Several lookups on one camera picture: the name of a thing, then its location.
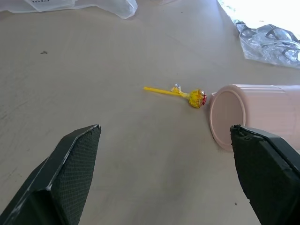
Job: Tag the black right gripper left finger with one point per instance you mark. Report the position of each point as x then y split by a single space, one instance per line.
58 182

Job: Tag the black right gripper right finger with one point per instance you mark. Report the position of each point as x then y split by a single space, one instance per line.
267 173

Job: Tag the pink plastic cup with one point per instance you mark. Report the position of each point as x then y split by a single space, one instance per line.
257 110

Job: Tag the yellow wrapped lollipop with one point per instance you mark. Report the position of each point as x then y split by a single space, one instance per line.
196 98

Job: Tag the clear plastic bag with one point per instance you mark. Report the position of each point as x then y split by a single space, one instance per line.
269 44

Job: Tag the white translucent plastic bag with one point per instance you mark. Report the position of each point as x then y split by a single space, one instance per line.
82 5

